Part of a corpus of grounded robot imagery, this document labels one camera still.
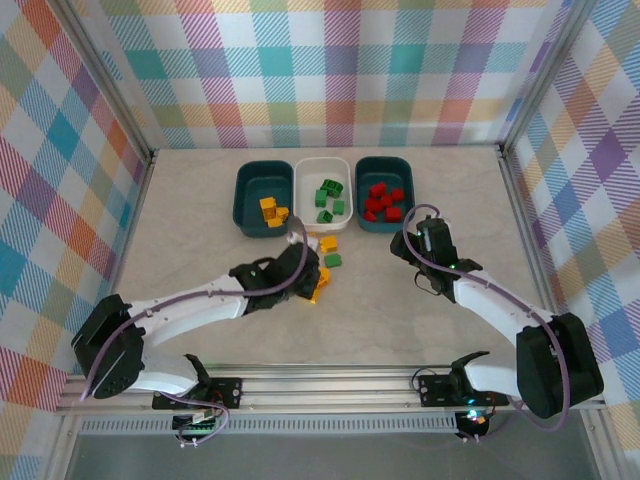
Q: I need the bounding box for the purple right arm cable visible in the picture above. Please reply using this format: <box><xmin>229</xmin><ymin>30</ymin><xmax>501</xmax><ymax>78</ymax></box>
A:
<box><xmin>402</xmin><ymin>203</ymin><xmax>571</xmax><ymax>446</ymax></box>

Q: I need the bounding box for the plaid fabric backdrop panel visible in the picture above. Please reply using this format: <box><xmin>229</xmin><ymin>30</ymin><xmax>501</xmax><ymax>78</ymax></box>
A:
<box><xmin>79</xmin><ymin>0</ymin><xmax>576</xmax><ymax>150</ymax></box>
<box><xmin>504</xmin><ymin>0</ymin><xmax>640</xmax><ymax>451</ymax></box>
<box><xmin>0</xmin><ymin>0</ymin><xmax>151</xmax><ymax>480</ymax></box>

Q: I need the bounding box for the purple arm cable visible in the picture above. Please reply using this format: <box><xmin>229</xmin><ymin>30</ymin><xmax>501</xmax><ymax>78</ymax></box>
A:
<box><xmin>79</xmin><ymin>217</ymin><xmax>309</xmax><ymax>447</ymax></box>
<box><xmin>402</xmin><ymin>203</ymin><xmax>571</xmax><ymax>446</ymax></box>

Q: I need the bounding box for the slotted grey cable duct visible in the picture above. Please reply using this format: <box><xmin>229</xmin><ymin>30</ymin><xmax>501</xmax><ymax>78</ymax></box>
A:
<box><xmin>79</xmin><ymin>418</ymin><xmax>459</xmax><ymax>435</ymax></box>

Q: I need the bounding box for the teal plastic container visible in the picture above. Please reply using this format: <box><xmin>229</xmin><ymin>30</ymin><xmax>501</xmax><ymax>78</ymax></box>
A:
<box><xmin>231</xmin><ymin>159</ymin><xmax>295</xmax><ymax>239</ymax></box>
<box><xmin>353</xmin><ymin>155</ymin><xmax>416</xmax><ymax>235</ymax></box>

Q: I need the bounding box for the white plastic container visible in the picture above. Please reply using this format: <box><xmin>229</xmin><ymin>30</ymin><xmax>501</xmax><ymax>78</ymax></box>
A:
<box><xmin>292</xmin><ymin>157</ymin><xmax>355</xmax><ymax>234</ymax></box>

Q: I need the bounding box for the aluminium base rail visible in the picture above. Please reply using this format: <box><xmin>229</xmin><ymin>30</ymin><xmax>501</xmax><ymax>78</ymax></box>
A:
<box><xmin>54</xmin><ymin>368</ymin><xmax>609</xmax><ymax>417</ymax></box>

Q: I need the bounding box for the aluminium table side rail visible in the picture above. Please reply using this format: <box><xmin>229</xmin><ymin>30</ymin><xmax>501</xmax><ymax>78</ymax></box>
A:
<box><xmin>89</xmin><ymin>147</ymin><xmax>161</xmax><ymax>376</ymax></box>
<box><xmin>494</xmin><ymin>142</ymin><xmax>566</xmax><ymax>316</ymax></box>

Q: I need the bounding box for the aluminium frame post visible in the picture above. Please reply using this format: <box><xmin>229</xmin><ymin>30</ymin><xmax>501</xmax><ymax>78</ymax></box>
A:
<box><xmin>52</xmin><ymin>0</ymin><xmax>159</xmax><ymax>164</ymax></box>
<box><xmin>494</xmin><ymin>0</ymin><xmax>604</xmax><ymax>156</ymax></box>

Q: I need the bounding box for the small electronics board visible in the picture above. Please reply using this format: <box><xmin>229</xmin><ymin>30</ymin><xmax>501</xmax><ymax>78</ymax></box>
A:
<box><xmin>454</xmin><ymin>407</ymin><xmax>494</xmax><ymax>444</ymax></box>
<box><xmin>172</xmin><ymin>412</ymin><xmax>221</xmax><ymax>449</ymax></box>

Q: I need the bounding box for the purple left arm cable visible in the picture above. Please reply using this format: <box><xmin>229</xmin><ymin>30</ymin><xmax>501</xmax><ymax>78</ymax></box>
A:
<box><xmin>79</xmin><ymin>217</ymin><xmax>309</xmax><ymax>447</ymax></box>

